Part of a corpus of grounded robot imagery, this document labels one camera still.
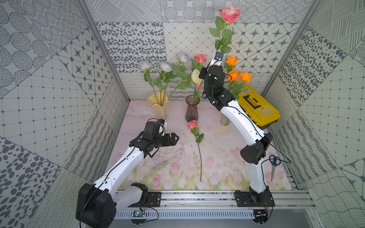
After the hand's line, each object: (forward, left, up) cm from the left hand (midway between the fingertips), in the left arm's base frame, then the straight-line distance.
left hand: (172, 135), depth 81 cm
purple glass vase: (+23, -11, -5) cm, 26 cm away
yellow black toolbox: (+19, -57, +1) cm, 60 cm away
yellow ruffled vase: (+20, +10, -1) cm, 23 cm away
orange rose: (+30, -43, +19) cm, 56 cm away
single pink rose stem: (+16, -12, -12) cm, 24 cm away
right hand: (+24, -20, +31) cm, 44 cm away
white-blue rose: (+34, +5, +18) cm, 39 cm away
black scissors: (-6, -65, -18) cm, 67 cm away
